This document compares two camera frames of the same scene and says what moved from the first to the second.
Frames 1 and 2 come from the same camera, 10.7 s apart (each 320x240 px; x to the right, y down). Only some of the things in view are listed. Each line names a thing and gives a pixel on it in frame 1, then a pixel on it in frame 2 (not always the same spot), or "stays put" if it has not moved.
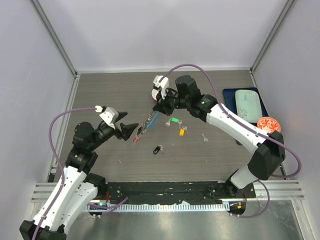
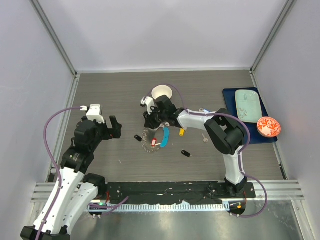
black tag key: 157,150 to 186,153
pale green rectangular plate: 248,104 stays put
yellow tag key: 181,132 stays put
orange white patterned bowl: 268,124 stays put
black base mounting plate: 191,192 stays put
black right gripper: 162,105 to 149,122
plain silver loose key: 205,140 stays put
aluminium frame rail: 59,43 stays put
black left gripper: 126,130 to 110,133
